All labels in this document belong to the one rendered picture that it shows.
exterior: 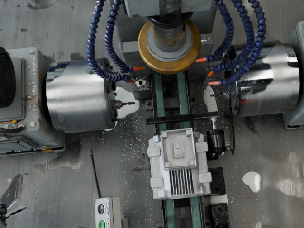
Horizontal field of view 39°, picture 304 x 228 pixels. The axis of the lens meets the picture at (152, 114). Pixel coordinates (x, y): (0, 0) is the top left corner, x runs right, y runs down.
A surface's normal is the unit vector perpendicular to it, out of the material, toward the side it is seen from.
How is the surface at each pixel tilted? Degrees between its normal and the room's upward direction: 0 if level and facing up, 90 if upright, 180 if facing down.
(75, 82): 2
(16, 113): 0
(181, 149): 0
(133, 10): 90
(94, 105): 36
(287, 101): 58
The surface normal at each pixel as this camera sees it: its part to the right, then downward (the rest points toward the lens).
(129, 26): 0.08, 0.96
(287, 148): -0.04, -0.25
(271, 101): 0.04, 0.63
